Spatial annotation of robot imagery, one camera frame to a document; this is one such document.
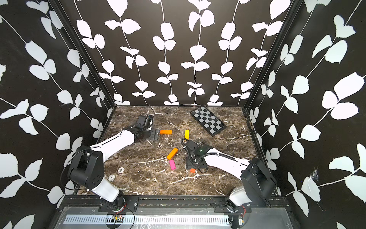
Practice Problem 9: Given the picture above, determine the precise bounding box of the orange block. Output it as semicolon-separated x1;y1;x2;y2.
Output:
167;148;178;160
159;130;173;135

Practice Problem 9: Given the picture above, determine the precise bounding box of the yellow block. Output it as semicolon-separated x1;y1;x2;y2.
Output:
185;129;190;140

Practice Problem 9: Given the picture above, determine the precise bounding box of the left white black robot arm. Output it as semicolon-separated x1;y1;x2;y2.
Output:
67;127;159;203

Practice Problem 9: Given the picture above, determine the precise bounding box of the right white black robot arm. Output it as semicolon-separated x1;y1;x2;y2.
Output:
184;147;277;212

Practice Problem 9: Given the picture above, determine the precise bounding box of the pink block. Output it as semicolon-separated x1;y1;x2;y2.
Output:
169;159;176;170

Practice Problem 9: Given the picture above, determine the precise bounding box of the white round table sticker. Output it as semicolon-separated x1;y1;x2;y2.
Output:
118;167;124;174

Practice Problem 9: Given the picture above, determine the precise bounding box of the black white checkerboard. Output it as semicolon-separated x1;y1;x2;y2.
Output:
190;106;227;136

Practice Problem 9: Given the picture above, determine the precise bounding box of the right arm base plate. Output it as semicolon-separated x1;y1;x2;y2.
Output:
211;197;252;214

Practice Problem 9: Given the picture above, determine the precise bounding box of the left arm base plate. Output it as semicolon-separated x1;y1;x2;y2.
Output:
98;196;139;213

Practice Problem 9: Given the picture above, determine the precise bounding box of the white perforated cable strip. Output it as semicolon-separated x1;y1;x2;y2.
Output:
62;215;230;226

